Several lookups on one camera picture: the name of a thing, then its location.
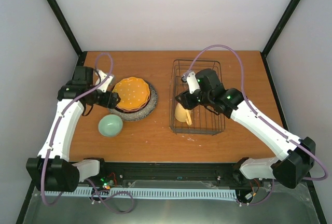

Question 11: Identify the green wire dish rack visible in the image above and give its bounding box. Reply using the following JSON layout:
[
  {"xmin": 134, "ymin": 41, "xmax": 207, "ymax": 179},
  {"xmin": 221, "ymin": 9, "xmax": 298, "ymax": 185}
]
[{"xmin": 169, "ymin": 59, "xmax": 226, "ymax": 135}]

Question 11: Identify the yellow polka dot plate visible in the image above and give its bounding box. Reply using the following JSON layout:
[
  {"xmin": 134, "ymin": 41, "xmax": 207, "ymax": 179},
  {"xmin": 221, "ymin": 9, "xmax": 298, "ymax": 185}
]
[{"xmin": 113, "ymin": 77, "xmax": 150, "ymax": 111}]

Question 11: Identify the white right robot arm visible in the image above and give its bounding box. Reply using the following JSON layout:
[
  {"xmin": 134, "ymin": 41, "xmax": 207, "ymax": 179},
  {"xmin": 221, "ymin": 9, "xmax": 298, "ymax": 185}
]
[{"xmin": 175, "ymin": 68, "xmax": 316, "ymax": 189}]

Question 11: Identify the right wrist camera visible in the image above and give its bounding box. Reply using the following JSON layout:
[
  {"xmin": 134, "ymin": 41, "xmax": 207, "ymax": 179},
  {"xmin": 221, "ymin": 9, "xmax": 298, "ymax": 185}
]
[{"xmin": 182, "ymin": 71, "xmax": 200, "ymax": 94}]

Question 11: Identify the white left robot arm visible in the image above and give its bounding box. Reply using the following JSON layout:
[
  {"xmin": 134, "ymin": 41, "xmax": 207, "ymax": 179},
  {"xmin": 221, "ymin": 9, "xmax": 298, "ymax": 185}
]
[{"xmin": 26, "ymin": 66, "xmax": 120, "ymax": 192}]

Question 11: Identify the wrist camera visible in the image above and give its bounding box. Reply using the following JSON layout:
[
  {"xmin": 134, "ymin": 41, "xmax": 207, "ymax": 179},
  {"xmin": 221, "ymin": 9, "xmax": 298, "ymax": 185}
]
[
  {"xmin": 95, "ymin": 69, "xmax": 114, "ymax": 93},
  {"xmin": 182, "ymin": 71, "xmax": 200, "ymax": 94}
]

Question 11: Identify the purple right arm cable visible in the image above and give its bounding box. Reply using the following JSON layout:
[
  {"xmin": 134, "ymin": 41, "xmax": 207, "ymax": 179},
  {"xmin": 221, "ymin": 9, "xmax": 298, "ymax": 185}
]
[{"xmin": 181, "ymin": 44, "xmax": 329, "ymax": 206}]

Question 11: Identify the pale green ceramic bowl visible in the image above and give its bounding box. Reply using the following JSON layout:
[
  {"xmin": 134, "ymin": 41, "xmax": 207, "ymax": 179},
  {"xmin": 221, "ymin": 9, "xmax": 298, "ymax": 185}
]
[{"xmin": 98, "ymin": 114, "xmax": 123, "ymax": 137}]

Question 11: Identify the black left frame post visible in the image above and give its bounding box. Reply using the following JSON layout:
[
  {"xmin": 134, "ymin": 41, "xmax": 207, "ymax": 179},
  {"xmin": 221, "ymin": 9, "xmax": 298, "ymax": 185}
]
[{"xmin": 32, "ymin": 0, "xmax": 88, "ymax": 56}]

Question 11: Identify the dark speckled stone plate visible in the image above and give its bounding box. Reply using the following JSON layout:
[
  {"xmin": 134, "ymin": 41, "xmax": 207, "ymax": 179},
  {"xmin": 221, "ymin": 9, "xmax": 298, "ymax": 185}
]
[{"xmin": 109, "ymin": 80, "xmax": 158, "ymax": 122}]

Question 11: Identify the black right frame post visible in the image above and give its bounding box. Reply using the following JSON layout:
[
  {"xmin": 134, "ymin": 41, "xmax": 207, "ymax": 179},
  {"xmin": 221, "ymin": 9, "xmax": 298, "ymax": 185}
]
[{"xmin": 261, "ymin": 0, "xmax": 317, "ymax": 56}]

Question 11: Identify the pink scalloped plate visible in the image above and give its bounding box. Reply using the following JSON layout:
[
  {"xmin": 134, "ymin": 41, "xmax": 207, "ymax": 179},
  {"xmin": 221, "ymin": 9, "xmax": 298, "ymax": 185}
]
[{"xmin": 116, "ymin": 96, "xmax": 150, "ymax": 113}]

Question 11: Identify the black frame post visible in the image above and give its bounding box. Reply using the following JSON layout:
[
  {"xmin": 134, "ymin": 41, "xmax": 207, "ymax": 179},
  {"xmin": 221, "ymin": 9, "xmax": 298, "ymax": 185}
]
[
  {"xmin": 261, "ymin": 0, "xmax": 317, "ymax": 56},
  {"xmin": 32, "ymin": 0, "xmax": 88, "ymax": 56}
]

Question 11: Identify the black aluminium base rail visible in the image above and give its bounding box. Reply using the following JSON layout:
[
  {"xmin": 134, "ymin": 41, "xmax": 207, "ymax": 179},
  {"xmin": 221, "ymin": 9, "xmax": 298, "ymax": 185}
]
[{"xmin": 33, "ymin": 161, "xmax": 312, "ymax": 186}]

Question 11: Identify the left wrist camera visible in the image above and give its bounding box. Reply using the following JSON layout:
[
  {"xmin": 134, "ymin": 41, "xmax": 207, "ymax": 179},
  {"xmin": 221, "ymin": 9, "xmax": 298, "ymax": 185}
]
[{"xmin": 95, "ymin": 69, "xmax": 114, "ymax": 93}]

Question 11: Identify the yellow ceramic mug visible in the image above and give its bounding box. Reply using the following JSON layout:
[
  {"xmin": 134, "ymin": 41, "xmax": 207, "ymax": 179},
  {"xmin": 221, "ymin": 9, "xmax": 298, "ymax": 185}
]
[{"xmin": 174, "ymin": 103, "xmax": 192, "ymax": 126}]

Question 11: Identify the light blue slotted cable duct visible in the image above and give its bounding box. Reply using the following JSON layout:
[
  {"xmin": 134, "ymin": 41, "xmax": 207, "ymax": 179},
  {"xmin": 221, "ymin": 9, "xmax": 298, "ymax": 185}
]
[{"xmin": 75, "ymin": 187, "xmax": 238, "ymax": 200}]

